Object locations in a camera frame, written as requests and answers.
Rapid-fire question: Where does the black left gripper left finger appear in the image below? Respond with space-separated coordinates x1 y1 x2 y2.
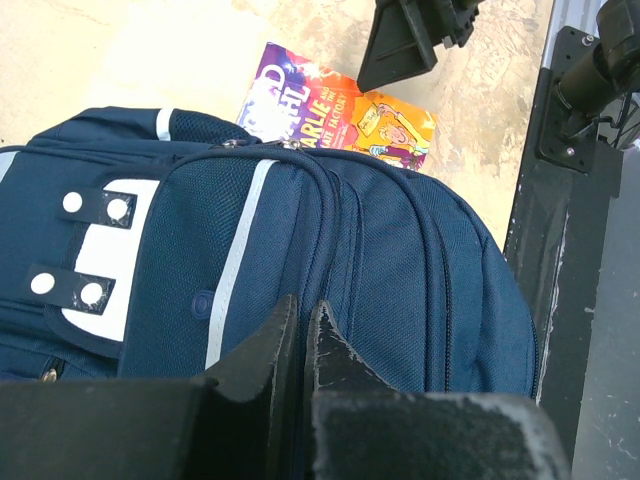
1 295 298 479

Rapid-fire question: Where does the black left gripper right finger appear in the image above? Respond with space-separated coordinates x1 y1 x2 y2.
304 300 571 479

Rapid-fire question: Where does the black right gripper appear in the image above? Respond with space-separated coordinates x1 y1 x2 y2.
357 0 482 92

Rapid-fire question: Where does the navy blue backpack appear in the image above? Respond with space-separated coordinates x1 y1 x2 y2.
1 107 538 397

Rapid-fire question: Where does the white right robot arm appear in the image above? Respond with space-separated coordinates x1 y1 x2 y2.
357 1 639 137

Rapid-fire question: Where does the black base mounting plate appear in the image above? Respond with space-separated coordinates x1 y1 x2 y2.
505 26 639 479

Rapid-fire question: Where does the Roald Dahl Charlie book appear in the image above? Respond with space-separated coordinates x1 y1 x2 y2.
238 43 437 173

